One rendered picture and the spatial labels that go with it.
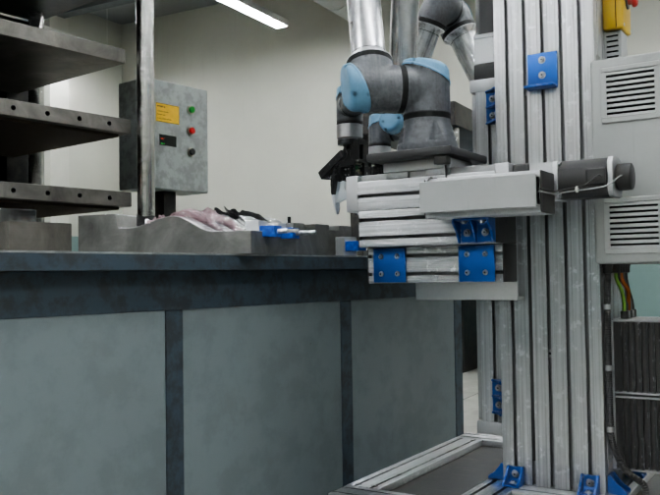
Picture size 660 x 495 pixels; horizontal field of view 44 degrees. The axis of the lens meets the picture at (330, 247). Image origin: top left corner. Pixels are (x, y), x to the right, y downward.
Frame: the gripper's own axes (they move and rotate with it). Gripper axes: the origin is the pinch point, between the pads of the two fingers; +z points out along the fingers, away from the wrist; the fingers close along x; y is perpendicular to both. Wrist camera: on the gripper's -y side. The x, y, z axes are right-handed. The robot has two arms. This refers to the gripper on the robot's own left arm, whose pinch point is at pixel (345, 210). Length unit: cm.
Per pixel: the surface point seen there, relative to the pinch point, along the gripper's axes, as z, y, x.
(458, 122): -93, -207, 343
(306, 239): 8.1, -2.5, -12.9
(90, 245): 9, -30, -63
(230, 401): 48, 3, -44
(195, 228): 6, -2, -51
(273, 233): 7.5, 12.4, -38.2
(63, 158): -119, -774, 309
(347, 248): 10.9, 2.6, -2.2
